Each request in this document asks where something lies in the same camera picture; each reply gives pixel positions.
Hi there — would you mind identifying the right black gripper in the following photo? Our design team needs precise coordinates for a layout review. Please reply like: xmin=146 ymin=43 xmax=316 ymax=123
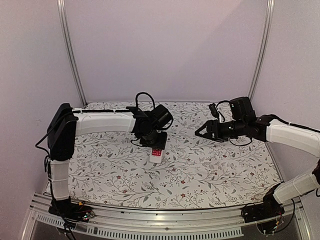
xmin=194 ymin=118 xmax=246 ymax=143

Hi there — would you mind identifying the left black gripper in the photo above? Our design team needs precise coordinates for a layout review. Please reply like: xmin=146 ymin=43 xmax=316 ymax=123
xmin=140 ymin=128 xmax=168 ymax=151

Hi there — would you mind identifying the white red remote control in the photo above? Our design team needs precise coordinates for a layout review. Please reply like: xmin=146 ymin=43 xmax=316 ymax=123
xmin=149 ymin=148 xmax=163 ymax=164

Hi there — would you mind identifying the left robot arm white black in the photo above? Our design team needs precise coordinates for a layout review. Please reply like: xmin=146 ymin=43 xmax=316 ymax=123
xmin=35 ymin=102 xmax=174 ymax=217

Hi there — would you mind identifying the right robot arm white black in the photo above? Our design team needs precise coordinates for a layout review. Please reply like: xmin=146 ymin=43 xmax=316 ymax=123
xmin=194 ymin=96 xmax=320 ymax=218

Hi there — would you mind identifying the floral patterned table mat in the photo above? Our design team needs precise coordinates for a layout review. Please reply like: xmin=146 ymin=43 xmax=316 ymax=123
xmin=58 ymin=102 xmax=282 ymax=209

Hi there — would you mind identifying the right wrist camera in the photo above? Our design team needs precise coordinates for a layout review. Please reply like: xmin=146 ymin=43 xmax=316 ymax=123
xmin=208 ymin=103 xmax=225 ymax=123

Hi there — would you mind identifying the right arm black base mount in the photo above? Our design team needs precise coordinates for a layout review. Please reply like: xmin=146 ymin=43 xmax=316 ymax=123
xmin=241 ymin=183 xmax=285 ymax=223

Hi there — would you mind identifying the front aluminium rail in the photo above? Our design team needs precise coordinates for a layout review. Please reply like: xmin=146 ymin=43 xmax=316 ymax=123
xmin=18 ymin=193 xmax=313 ymax=240

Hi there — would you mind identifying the right aluminium frame post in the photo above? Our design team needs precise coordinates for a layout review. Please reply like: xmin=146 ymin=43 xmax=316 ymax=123
xmin=248 ymin=0 xmax=275 ymax=100

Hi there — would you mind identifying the aluminium frame post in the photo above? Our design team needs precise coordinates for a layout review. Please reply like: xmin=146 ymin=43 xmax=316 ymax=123
xmin=248 ymin=0 xmax=275 ymax=100
xmin=56 ymin=0 xmax=88 ymax=107

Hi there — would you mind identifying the left aluminium frame post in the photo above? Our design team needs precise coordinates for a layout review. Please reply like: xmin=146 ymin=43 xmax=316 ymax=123
xmin=56 ymin=0 xmax=88 ymax=107

